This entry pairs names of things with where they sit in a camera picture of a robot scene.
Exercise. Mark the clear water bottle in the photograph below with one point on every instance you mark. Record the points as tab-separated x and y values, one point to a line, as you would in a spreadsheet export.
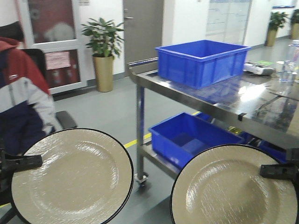
290	68

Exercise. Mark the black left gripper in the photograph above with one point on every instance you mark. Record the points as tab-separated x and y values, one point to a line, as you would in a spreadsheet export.
14	163

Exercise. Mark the blue bin lower shelf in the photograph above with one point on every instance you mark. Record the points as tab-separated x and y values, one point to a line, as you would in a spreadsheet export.
181	137

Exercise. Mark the stainless steel cart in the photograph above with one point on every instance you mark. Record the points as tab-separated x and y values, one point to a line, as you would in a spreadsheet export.
262	106

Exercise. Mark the potted plant gold pot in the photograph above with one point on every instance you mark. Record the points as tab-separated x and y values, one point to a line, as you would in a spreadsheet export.
106	43

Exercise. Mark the blue bin on cart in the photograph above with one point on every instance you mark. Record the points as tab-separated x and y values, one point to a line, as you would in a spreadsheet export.
201	63

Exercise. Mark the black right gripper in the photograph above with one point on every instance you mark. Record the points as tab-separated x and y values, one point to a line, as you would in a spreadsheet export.
289	171

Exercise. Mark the person in red jacket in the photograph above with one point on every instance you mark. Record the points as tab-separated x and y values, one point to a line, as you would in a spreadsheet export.
27	109

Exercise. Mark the beige plate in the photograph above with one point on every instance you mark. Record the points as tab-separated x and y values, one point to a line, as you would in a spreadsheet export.
86	178
223	185

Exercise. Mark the white device on table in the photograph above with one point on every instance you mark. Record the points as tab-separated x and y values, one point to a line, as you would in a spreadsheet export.
257	69

